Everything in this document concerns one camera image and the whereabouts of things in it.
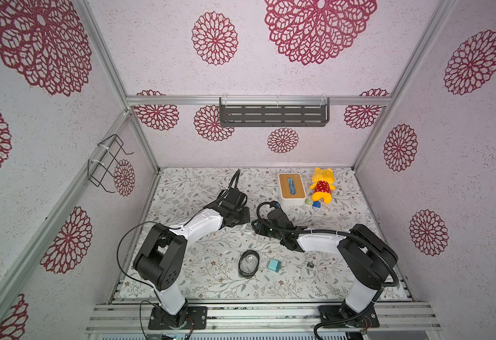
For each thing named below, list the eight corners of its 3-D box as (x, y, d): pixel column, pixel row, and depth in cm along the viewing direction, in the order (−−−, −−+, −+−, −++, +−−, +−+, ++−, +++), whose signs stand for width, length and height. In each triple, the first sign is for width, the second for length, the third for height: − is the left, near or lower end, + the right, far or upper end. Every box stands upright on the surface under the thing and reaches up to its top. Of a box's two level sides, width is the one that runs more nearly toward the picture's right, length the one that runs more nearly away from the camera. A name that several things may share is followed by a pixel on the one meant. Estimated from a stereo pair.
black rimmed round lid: (238, 278, 85) (238, 275, 82) (238, 252, 92) (238, 249, 89) (260, 278, 85) (260, 275, 82) (259, 252, 92) (259, 249, 89)
